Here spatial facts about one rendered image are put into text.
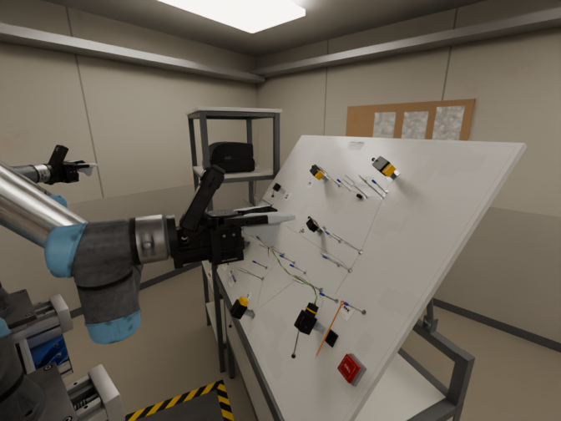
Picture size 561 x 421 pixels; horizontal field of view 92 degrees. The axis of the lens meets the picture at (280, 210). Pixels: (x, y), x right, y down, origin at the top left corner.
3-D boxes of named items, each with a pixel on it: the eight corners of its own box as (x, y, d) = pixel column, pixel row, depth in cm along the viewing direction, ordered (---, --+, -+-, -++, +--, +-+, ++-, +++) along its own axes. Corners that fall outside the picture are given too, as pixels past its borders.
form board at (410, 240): (219, 271, 172) (216, 270, 172) (303, 136, 172) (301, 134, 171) (316, 480, 69) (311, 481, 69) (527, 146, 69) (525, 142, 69)
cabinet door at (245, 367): (252, 406, 135) (250, 342, 123) (226, 333, 182) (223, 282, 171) (256, 404, 136) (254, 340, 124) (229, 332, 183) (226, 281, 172)
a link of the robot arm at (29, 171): (-6, 190, 99) (-13, 167, 96) (28, 185, 109) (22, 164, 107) (9, 191, 97) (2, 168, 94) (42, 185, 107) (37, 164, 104)
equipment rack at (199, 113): (219, 374, 199) (197, 106, 146) (205, 322, 251) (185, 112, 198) (281, 352, 219) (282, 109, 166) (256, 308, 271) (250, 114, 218)
